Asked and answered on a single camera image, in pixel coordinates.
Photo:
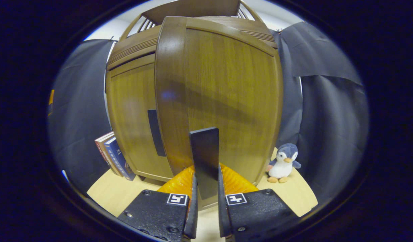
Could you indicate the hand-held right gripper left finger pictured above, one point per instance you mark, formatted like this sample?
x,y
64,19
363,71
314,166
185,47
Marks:
x,y
159,215

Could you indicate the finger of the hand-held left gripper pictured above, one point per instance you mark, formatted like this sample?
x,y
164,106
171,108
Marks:
x,y
51,99

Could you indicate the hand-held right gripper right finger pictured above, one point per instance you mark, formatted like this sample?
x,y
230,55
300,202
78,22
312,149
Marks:
x,y
253,211

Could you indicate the wooden shoe cabinet door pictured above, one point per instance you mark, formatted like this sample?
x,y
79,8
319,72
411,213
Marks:
x,y
226,84
132,117

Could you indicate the wooden double-door shoe cabinet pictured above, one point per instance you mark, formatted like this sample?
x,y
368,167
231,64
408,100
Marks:
x,y
193,6

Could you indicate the black backdrop cloth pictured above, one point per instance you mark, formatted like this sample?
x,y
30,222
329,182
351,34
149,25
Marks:
x,y
78,101

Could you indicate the penguin plush toy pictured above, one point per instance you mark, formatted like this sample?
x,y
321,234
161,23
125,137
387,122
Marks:
x,y
282,166

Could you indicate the blue book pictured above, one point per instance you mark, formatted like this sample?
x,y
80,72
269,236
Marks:
x,y
120,161

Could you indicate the red book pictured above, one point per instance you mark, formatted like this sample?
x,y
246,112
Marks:
x,y
104,149

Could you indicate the wooden drawer front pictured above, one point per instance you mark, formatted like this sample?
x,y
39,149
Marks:
x,y
132,47

